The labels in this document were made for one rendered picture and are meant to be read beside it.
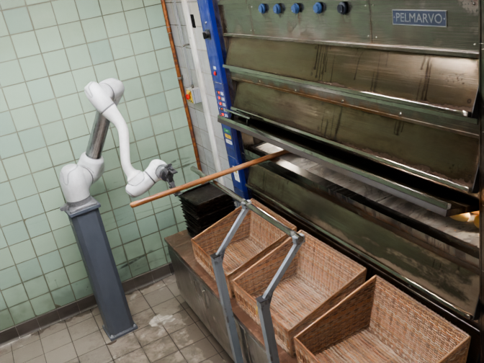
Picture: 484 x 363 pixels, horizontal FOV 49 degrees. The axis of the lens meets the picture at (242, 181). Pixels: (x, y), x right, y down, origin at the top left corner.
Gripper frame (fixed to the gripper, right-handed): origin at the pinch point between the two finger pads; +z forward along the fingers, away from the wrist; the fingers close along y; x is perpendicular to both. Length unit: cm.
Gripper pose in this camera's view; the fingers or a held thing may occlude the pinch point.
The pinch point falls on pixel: (177, 183)
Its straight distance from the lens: 302.9
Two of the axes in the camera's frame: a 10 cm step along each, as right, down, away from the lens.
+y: 1.7, 9.1, 3.8
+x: -8.8, 3.1, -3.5
